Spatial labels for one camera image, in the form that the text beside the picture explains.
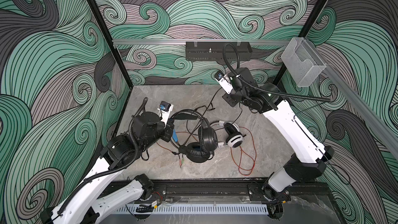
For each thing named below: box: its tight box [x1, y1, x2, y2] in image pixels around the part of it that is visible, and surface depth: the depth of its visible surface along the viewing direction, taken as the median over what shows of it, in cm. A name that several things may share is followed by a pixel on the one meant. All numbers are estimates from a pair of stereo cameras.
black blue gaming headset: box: [169, 108, 219, 163], surface depth 58 cm
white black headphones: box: [209, 120, 247, 148], surface depth 87 cm
